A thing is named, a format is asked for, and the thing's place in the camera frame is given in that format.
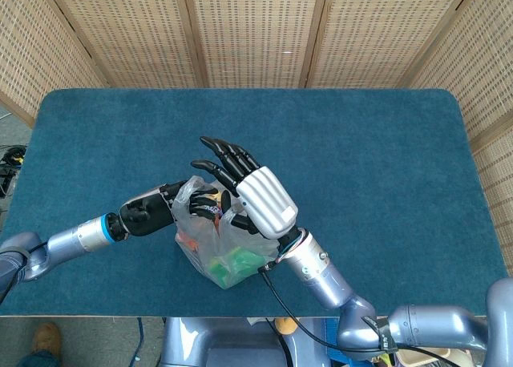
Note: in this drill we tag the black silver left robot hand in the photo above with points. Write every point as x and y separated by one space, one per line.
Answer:
148 214

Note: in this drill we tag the silver blue robot torso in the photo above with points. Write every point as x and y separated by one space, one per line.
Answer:
200 343

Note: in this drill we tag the orange snack packet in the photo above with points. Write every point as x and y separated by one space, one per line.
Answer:
188 240

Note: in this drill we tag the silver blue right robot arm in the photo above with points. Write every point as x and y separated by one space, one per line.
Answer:
328 283

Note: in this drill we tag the clear plastic shopping bag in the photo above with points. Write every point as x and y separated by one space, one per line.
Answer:
200 235

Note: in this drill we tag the green cardboard box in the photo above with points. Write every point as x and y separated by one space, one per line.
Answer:
236 264

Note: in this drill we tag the blue plastic crate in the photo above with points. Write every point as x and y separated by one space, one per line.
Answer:
333 335

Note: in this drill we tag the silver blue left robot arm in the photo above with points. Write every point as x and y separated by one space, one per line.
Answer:
76 239

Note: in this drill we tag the yellow orange round object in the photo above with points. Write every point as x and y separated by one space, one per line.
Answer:
286 326

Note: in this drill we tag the blue carpet table cover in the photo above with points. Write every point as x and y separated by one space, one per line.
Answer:
360 162

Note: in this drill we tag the woven rattan folding screen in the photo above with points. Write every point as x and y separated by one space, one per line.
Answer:
256 30

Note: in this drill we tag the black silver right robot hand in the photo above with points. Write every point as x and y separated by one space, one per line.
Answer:
264 200

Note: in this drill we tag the brown shoe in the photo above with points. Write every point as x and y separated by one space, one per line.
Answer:
47 337

